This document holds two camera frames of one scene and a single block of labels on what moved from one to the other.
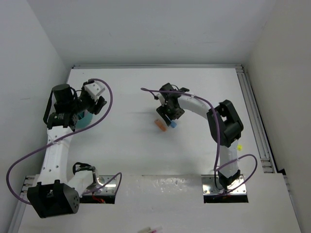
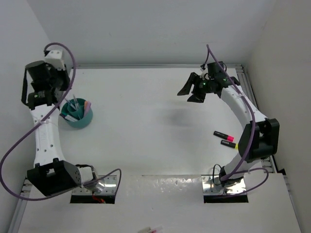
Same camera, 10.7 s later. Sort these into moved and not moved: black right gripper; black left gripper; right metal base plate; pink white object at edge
Moved: black right gripper; black left gripper
Not moved: pink white object at edge; right metal base plate
